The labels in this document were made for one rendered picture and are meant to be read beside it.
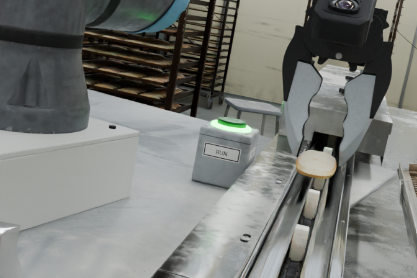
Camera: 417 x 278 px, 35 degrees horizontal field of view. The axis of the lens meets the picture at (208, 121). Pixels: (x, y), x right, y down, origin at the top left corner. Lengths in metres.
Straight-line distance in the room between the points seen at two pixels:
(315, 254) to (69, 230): 0.23
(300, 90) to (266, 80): 7.11
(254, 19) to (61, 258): 7.21
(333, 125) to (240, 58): 6.70
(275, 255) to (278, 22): 7.14
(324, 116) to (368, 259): 0.40
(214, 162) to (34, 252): 0.34
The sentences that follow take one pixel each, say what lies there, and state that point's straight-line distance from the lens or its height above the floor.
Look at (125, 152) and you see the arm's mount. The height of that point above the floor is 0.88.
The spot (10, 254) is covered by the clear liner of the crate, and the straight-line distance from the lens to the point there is 0.36.
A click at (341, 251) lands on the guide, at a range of 0.60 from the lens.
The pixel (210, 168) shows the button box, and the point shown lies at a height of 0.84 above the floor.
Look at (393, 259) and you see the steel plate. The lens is 0.75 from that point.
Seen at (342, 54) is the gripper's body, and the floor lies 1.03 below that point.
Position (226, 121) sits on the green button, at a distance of 0.87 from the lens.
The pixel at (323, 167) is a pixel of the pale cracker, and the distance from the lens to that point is 0.60.
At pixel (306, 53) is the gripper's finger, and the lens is 0.62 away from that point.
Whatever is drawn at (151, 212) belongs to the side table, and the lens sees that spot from 0.73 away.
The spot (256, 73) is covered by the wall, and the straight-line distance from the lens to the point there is 7.73.
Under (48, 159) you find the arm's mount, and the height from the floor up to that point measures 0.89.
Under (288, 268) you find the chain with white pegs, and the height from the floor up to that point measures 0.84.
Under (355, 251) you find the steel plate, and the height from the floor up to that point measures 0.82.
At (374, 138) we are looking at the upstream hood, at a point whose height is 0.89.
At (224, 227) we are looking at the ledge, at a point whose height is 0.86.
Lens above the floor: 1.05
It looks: 10 degrees down
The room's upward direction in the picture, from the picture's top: 10 degrees clockwise
